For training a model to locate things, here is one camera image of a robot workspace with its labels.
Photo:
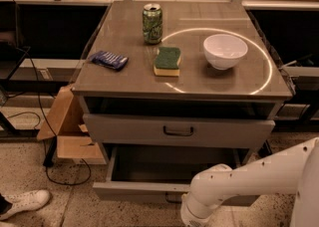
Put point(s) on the grey drawer cabinet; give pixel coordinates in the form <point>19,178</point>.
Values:
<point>253,89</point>

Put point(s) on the grey top drawer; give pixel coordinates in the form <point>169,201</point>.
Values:
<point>178,131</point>

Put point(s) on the white sneaker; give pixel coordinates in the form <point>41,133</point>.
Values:
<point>27,201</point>

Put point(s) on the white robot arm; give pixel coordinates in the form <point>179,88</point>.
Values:
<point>294,170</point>

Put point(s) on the white bowl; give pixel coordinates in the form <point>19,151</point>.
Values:
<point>224,51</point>

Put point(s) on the green soda can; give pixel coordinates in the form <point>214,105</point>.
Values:
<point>152,23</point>

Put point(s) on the brown cardboard box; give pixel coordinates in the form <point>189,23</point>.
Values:
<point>65,123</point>

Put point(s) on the green yellow sponge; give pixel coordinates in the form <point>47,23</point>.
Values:
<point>167,62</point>

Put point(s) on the blue snack packet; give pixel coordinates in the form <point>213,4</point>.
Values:
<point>109,60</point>

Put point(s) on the grey drawer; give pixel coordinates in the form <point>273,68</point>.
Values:
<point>178,131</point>
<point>158,174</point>

